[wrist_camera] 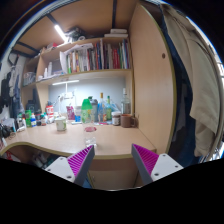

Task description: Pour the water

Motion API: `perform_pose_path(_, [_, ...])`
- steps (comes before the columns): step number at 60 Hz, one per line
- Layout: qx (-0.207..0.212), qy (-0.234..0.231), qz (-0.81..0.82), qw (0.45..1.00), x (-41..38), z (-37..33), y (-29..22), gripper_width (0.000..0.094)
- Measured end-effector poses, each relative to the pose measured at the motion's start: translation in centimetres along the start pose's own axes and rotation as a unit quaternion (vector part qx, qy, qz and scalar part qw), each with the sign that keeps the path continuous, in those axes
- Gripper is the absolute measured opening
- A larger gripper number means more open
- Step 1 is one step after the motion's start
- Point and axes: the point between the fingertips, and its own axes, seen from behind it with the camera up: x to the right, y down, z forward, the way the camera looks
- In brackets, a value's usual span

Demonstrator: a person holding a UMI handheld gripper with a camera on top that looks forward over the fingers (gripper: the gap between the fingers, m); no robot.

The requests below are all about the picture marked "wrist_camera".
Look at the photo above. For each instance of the small white blue bottle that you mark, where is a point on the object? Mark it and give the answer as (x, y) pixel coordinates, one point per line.
(33, 120)

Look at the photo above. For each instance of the ceiling light strip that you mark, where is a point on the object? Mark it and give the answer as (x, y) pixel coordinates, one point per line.
(61, 33)

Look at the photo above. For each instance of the green plastic bottle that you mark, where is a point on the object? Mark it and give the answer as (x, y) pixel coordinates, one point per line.
(86, 111)

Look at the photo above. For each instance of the white green paper cup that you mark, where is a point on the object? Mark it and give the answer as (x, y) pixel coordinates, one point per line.
(61, 123)

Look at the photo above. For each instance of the stacked white books top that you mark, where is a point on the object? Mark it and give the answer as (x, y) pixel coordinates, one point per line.
(121, 33)

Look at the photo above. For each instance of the grey thermos bottle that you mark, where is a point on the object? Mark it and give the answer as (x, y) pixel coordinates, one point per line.
(94, 104)

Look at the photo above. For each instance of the brown ceramic mug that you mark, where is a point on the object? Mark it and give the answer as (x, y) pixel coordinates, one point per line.
(128, 121)

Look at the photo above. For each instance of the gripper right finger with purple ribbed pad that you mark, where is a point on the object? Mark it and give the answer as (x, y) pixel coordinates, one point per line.
(152, 166)

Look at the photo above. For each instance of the beige hanging jacket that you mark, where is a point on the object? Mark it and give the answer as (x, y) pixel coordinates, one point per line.
(203, 73)

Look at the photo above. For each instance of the green glass bottle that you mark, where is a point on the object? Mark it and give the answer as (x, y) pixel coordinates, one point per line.
(108, 109)

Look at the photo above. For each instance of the green container left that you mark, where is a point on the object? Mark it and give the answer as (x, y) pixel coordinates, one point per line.
(28, 118)

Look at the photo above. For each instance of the red white box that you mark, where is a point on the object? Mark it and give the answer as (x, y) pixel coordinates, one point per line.
(50, 113)

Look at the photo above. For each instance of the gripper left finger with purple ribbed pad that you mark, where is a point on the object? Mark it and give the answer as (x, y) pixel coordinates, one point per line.
(75, 167)

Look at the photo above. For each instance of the under-shelf light strip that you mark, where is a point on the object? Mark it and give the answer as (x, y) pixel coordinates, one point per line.
(65, 82)

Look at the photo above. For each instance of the row of books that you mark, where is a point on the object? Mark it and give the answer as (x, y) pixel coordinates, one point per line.
(100, 55)

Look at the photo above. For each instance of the clear glass bottle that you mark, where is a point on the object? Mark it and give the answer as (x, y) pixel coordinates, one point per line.
(125, 103)

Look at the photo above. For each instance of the tall bottle yellow cap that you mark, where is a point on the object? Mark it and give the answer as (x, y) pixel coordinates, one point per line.
(101, 109)

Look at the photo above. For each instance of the dark jar white lid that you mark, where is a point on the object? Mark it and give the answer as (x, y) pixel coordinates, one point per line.
(116, 118)

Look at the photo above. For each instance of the pink snack bag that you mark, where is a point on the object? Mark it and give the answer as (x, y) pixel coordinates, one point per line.
(70, 112)

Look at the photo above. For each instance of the wooden shelf unit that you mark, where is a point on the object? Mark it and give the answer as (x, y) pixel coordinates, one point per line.
(96, 40)

